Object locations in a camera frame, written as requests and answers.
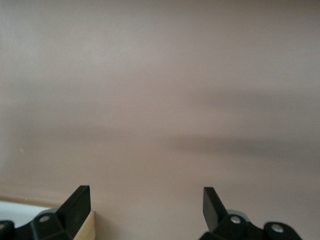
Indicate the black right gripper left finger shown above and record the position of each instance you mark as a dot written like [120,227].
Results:
[72,210]

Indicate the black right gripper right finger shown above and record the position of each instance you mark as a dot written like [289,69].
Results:
[212,207]

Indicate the wooden tray with white surface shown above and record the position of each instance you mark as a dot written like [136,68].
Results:
[20,212]

